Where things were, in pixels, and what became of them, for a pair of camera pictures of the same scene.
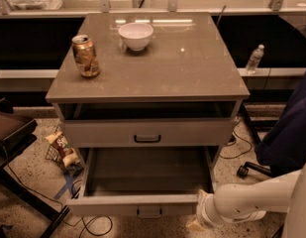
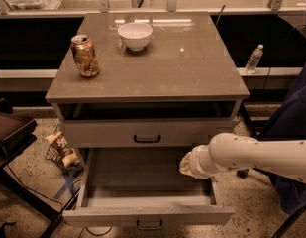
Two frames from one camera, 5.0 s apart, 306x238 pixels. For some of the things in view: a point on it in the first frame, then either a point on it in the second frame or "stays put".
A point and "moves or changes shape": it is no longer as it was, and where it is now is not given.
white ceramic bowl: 136,36 stays put
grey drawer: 143,181 moves or changes shape
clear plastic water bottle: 255,59 stays put
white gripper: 203,209 → 196,164
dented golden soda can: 85,56 stays put
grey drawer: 150,132 stays put
